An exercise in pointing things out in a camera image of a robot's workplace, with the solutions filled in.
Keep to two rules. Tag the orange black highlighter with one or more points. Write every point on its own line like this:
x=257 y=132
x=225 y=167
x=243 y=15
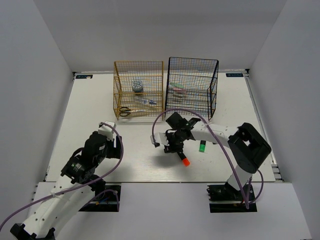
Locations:
x=184 y=159

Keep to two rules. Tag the pink correction tape dispenser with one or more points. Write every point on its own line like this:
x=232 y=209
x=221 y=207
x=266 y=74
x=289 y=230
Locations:
x=178 y=89

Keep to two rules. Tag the green correction tape dispenser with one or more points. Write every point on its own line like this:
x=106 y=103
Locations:
x=176 y=85

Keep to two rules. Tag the round blue white tape tin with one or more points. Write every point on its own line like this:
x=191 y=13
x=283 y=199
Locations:
x=137 y=86

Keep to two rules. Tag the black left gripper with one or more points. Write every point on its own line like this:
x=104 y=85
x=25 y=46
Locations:
x=115 y=152

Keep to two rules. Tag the grey white eraser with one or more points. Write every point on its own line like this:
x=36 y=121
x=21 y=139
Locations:
x=180 y=95

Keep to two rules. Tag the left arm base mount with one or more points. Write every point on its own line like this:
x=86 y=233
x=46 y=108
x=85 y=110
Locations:
x=108 y=202

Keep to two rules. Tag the gold wire mesh basket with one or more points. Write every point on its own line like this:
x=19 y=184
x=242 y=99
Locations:
x=151 y=73

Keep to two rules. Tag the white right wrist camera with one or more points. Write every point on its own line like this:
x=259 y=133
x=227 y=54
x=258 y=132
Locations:
x=158 y=139

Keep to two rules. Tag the black handled scissors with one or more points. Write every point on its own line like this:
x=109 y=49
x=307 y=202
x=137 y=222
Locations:
x=126 y=111

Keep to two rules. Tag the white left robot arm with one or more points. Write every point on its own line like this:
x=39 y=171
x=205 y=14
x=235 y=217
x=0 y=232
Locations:
x=77 y=186

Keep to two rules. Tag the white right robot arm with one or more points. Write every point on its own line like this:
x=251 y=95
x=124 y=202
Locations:
x=248 y=147

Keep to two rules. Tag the black wire mesh basket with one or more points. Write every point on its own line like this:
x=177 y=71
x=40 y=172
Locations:
x=200 y=80

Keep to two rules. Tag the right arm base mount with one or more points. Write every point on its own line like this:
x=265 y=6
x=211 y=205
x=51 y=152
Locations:
x=221 y=200

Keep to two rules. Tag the left blue table label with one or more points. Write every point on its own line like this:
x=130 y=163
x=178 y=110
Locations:
x=84 y=76

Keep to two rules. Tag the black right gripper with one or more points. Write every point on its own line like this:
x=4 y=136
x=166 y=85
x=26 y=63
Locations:
x=172 y=148

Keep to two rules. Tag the green black highlighter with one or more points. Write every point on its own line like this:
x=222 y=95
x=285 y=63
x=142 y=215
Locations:
x=202 y=146

